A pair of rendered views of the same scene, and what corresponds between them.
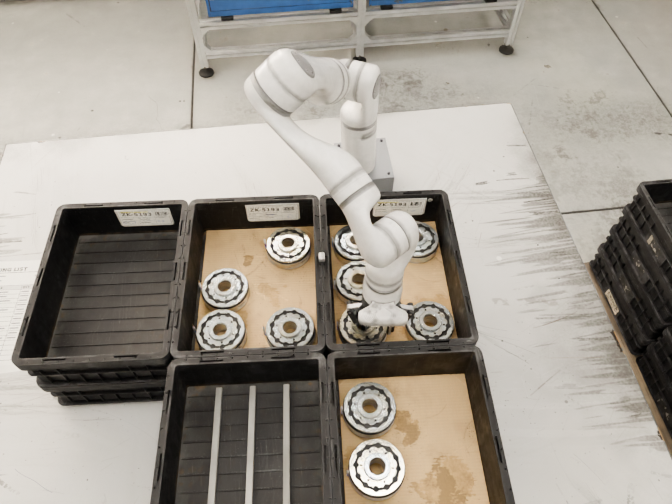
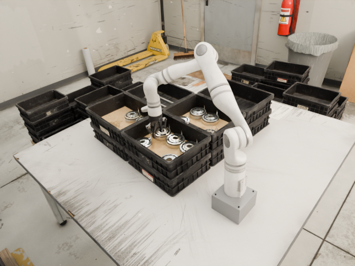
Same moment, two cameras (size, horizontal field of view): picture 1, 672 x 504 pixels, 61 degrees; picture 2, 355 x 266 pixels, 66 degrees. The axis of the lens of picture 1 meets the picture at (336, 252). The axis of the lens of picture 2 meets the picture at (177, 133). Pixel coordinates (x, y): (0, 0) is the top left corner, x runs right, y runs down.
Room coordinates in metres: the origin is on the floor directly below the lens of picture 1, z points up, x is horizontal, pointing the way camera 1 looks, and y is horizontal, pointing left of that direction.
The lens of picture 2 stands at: (1.65, -0.79, 1.74)
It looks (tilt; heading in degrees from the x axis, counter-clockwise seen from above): 35 degrees down; 142
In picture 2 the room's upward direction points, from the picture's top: 5 degrees counter-clockwise
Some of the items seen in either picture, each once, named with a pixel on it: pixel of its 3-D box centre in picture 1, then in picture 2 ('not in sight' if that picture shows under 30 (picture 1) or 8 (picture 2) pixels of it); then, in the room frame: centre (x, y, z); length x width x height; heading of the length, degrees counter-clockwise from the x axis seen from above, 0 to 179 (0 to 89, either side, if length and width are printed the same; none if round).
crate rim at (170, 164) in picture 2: (391, 265); (165, 135); (0.68, -0.12, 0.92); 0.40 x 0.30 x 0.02; 3
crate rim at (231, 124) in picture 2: (251, 271); (203, 113); (0.66, 0.18, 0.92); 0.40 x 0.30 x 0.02; 3
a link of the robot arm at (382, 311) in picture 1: (383, 291); (152, 106); (0.55, -0.09, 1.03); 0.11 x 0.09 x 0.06; 178
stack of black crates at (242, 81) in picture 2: not in sight; (250, 84); (-0.13, 1.75, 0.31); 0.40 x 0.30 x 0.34; 7
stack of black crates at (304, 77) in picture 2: not in sight; (283, 87); (0.27, 1.81, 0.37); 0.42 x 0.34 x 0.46; 7
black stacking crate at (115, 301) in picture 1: (117, 289); (234, 102); (0.65, 0.48, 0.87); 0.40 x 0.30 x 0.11; 3
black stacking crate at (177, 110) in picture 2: (254, 283); (203, 120); (0.66, 0.18, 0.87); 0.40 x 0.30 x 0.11; 3
